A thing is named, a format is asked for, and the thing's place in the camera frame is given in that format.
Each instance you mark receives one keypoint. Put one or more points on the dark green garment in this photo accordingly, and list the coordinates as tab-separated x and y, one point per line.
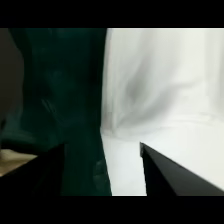
63	86

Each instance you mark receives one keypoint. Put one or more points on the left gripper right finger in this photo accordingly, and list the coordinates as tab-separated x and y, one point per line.
166	178

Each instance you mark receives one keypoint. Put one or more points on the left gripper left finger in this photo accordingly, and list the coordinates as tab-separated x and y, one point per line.
40	176

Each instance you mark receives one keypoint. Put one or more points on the white garment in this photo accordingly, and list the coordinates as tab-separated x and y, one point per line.
160	83

